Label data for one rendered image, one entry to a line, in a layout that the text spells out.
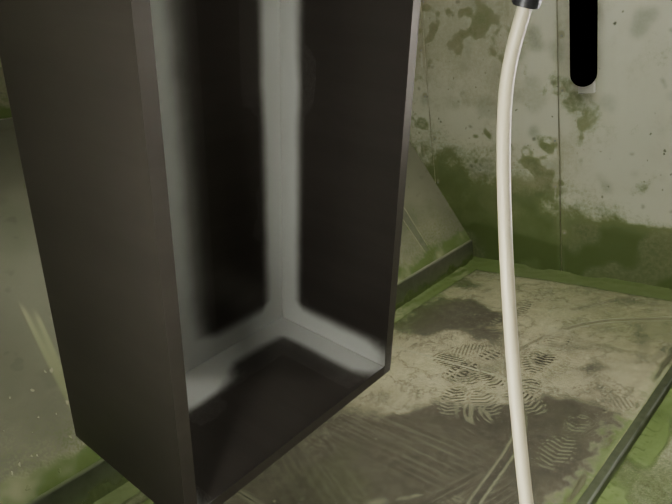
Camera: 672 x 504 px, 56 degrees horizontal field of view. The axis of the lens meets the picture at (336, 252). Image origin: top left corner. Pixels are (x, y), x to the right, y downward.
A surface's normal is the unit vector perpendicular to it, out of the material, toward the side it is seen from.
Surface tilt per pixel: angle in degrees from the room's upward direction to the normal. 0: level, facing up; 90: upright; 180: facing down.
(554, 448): 0
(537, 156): 90
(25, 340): 57
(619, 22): 90
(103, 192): 90
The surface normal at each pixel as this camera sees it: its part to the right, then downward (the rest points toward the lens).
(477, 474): -0.13, -0.94
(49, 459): 0.55, -0.40
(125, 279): -0.63, 0.33
